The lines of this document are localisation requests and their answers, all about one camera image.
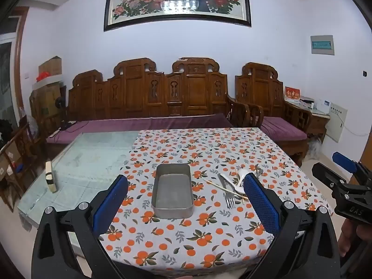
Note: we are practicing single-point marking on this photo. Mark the stacked cardboard boxes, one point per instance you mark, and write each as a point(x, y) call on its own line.
point(46, 101)

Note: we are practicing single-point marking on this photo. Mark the purple sofa cushion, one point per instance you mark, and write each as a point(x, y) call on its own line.
point(139, 125)

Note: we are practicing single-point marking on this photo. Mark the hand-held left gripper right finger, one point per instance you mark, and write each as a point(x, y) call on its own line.
point(261, 206)

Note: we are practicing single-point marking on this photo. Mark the white plastic ladle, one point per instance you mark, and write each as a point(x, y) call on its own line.
point(243, 175)

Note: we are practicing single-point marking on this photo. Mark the white wall cabinet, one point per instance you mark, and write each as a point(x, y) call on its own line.
point(337, 120)

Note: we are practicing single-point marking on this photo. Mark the brown cardboard box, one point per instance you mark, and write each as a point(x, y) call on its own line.
point(51, 66)

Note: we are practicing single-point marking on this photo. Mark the purple armchair cushion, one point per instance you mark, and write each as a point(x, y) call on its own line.
point(283, 128)

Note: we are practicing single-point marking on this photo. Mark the wooden side table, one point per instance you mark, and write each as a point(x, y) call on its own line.
point(318, 122)

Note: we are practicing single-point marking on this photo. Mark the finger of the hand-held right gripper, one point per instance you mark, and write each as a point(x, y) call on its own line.
point(344, 161)
point(324, 174)

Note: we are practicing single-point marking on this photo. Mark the wall electrical panel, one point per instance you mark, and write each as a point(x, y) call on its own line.
point(322, 45)

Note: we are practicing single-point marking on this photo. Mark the rectangular metal container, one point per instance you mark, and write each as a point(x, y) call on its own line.
point(173, 191)

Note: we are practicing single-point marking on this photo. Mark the wooden chair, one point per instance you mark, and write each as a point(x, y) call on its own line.
point(16, 151)

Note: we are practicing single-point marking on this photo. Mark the framed floral painting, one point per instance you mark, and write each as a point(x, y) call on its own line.
point(177, 3)

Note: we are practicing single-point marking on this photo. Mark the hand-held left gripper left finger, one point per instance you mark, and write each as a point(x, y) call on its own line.
point(112, 206)

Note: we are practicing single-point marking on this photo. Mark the red plastic bag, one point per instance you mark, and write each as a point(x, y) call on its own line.
point(43, 77)

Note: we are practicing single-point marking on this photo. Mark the carved wooden sofa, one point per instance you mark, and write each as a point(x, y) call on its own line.
point(139, 93)

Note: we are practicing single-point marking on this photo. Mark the person's right hand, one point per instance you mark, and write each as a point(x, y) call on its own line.
point(353, 237)

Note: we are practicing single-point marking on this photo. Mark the orange print tablecloth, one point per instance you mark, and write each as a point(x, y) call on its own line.
point(180, 148)

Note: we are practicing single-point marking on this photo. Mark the black electric fan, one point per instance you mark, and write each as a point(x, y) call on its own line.
point(60, 106)

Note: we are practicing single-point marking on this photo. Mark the white boxes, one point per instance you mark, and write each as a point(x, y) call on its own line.
point(318, 104)

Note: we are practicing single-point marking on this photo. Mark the carved wooden armchair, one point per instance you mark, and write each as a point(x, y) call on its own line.
point(261, 90)

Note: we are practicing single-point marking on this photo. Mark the red gift box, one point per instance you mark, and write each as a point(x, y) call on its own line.
point(292, 93)

